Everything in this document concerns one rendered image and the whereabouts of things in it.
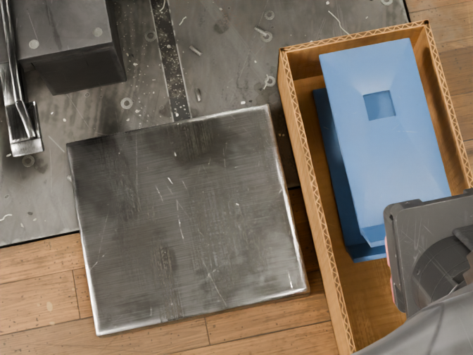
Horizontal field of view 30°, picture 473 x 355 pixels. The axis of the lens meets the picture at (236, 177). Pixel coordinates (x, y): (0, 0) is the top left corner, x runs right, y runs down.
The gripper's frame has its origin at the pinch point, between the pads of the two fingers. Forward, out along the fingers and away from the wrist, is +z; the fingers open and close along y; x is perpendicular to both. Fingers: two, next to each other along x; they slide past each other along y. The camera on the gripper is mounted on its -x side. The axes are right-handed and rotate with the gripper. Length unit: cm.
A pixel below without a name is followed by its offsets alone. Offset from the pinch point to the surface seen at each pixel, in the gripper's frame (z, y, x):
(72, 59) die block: 13.2, 14.4, 21.7
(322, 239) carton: 4.1, -0.9, 5.8
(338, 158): 12.4, 2.5, 2.2
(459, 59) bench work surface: 16.6, 7.8, -10.0
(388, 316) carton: 5.8, -9.1, 1.3
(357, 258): 5.7, -3.7, 3.2
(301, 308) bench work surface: 7.4, -7.7, 7.9
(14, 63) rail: 11.0, 15.2, 25.8
